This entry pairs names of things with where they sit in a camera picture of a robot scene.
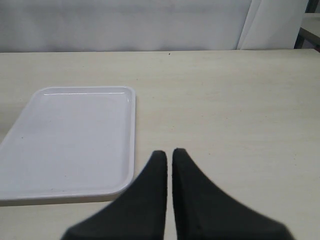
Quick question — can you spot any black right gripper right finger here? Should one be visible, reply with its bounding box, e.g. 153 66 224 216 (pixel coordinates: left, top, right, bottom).
172 148 294 240

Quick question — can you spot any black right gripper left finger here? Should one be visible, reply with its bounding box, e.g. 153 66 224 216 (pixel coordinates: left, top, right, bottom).
62 150 167 240

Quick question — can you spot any white rectangular plastic tray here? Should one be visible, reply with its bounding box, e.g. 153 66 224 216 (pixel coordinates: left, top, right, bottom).
0 86 136 202

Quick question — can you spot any background table with frame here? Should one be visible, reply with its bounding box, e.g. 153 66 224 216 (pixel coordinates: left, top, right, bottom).
294 0 320 52

